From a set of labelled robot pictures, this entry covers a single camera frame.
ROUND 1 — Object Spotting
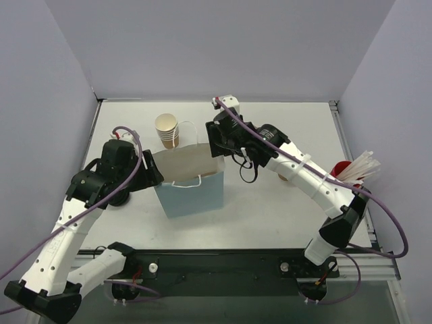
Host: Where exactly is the light blue paper bag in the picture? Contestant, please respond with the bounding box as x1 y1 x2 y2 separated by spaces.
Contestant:
153 121 225 219

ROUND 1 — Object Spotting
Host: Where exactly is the stack of brown paper cups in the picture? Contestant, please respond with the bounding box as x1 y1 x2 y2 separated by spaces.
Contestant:
155 113 180 149

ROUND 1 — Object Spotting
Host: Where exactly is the brown cup with black lid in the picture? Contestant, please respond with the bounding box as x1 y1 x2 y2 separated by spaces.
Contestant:
278 173 289 182

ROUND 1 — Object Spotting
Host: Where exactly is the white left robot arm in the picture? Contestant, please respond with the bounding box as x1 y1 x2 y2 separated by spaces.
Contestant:
4 126 163 323

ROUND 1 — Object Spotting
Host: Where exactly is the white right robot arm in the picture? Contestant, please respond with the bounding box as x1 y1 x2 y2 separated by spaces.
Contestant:
206 96 369 275

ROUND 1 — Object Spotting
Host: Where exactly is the red straw holder cup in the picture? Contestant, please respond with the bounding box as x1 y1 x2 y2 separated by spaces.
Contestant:
330 161 363 188

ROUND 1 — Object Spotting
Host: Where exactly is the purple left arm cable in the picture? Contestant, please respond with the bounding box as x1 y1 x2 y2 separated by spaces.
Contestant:
0 125 163 311

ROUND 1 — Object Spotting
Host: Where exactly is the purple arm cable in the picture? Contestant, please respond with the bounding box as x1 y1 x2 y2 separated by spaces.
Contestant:
0 125 163 311
215 97 409 304

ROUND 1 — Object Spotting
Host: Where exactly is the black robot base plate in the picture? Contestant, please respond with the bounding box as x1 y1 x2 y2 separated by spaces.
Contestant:
110 248 340 302

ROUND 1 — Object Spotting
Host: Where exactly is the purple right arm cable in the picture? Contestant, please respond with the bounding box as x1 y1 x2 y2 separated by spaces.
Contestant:
215 97 409 304

